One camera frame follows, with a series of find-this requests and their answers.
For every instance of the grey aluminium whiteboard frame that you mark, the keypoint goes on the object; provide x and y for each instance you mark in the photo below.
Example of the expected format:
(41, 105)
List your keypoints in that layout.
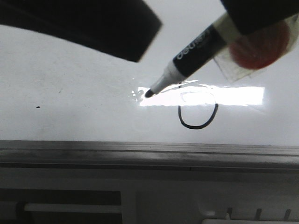
(145, 156)

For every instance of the black and white whiteboard marker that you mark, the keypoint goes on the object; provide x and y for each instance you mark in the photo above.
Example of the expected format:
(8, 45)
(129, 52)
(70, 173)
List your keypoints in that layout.
(197, 53)

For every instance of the red disc taped to marker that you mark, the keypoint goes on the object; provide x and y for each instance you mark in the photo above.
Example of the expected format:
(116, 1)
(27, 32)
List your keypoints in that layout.
(254, 52)

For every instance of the white metal table frame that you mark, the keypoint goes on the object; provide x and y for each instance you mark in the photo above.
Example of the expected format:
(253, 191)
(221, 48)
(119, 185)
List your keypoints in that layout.
(127, 196)

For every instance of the white whiteboard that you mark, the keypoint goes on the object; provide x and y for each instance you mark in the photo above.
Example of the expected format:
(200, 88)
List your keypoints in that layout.
(51, 89)

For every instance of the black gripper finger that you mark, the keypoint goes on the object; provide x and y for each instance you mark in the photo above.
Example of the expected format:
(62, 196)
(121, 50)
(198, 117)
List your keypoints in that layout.
(120, 28)
(252, 15)

